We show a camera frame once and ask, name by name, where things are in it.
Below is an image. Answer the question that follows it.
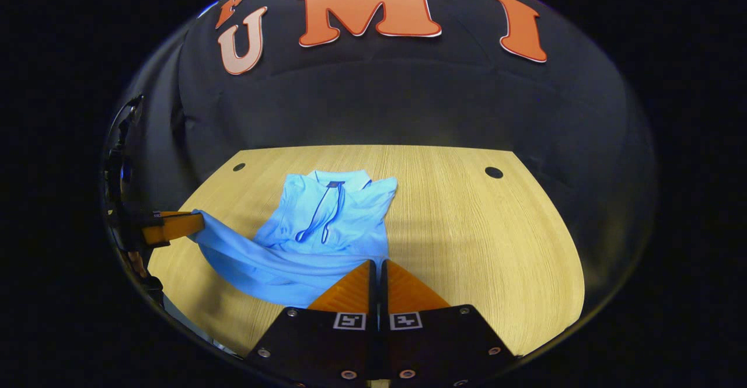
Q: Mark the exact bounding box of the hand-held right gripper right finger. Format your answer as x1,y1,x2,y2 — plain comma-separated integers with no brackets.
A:
381,260,518,386

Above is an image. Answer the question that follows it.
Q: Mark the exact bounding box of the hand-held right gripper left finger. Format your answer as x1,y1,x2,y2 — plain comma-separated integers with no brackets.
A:
244,260,378,386

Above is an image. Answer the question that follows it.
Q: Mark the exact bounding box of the light blue T-shirt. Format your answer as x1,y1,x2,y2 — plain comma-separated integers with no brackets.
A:
190,169,399,309

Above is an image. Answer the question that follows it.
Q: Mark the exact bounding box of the black backdrop cloth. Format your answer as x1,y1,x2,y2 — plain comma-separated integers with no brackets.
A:
102,0,659,324

